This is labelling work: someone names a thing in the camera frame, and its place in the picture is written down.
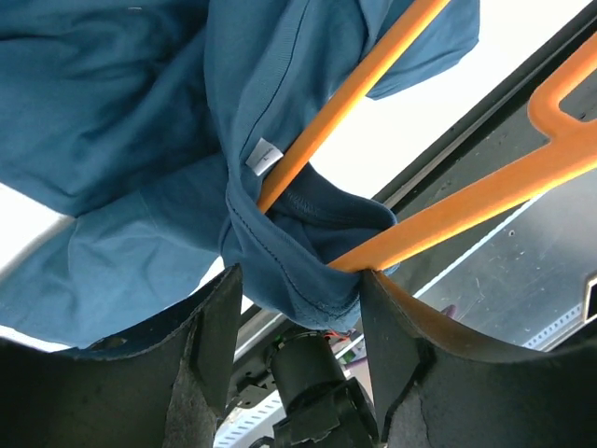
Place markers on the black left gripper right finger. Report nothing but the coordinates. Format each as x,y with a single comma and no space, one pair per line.
439,383

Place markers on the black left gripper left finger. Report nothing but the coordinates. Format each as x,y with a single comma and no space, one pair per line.
161,383

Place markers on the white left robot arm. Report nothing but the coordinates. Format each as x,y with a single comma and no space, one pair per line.
323,408

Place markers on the white slotted cable duct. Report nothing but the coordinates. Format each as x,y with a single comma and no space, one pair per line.
255,404

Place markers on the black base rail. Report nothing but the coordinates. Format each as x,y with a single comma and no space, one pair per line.
490,154

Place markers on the dark blue t-shirt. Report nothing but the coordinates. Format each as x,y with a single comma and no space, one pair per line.
152,124

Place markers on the orange plastic hanger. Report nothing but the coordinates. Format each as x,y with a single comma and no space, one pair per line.
368,143

